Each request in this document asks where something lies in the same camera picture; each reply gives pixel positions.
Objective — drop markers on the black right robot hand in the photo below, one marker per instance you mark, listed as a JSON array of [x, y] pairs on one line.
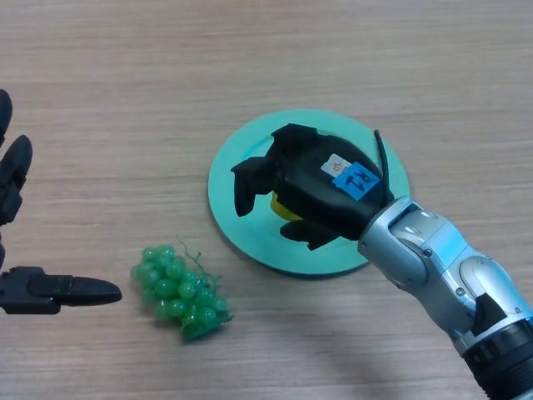
[[320, 191]]

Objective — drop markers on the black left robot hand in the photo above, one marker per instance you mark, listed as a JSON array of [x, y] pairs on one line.
[[12, 179]]

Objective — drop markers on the yellow starfruit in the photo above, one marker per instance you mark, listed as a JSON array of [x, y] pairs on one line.
[[283, 210]]

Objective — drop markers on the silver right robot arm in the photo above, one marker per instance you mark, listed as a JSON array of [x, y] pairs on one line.
[[437, 258]]

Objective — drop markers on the green round plate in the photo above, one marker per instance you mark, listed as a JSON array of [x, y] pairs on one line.
[[225, 200]]

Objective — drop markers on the green grape bunch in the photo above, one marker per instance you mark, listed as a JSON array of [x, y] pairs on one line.
[[183, 291]]

